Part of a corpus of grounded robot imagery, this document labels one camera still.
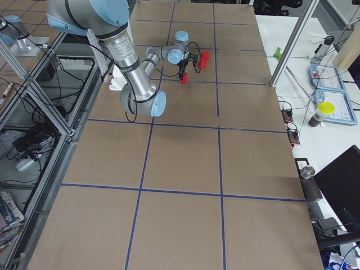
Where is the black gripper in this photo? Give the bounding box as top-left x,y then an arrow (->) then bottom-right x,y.
177,53 -> 199,80

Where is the red block moved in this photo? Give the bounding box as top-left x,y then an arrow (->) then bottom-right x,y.
179,73 -> 188,83

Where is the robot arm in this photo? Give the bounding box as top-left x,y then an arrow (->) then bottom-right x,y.
47,1 -> 199,117
1,15 -> 50,57

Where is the red block inner of pair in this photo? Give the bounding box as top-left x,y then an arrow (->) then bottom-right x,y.
197,58 -> 208,70

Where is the red block of pair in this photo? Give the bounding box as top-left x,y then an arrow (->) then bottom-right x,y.
197,58 -> 208,70
201,50 -> 210,61

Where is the red block outer of pair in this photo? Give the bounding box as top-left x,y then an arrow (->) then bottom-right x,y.
201,50 -> 210,61

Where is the orange connector board far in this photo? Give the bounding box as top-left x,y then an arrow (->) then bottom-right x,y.
281,109 -> 294,124

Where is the orange connector board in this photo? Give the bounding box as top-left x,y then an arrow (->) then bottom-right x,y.
281,109 -> 294,124
286,126 -> 300,147

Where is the orange connector board near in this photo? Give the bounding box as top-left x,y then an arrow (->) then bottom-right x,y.
286,126 -> 300,147

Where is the upper teach pendant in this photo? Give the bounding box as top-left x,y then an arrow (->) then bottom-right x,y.
309,64 -> 346,91

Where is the teach pendant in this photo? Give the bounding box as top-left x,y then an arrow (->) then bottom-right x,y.
309,64 -> 346,91
314,88 -> 358,125

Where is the cup with yellow lid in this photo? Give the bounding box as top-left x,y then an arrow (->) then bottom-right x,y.
308,101 -> 335,127

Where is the small steel cup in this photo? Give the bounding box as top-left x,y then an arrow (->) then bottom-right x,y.
299,165 -> 316,179

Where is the lower teach pendant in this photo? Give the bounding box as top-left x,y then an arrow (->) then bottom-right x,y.
314,88 -> 358,125

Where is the white power strip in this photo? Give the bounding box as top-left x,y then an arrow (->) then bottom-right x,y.
15,157 -> 36,172

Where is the black laptop monitor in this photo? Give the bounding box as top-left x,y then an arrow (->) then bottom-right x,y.
314,145 -> 359,232

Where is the stack of books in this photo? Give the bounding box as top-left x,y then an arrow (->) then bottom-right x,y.
1,191 -> 25,252

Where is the green handled reacher tool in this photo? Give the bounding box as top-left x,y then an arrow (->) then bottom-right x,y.
273,47 -> 282,60

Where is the aluminium frame post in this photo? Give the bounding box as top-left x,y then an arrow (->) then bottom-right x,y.
269,0 -> 320,87

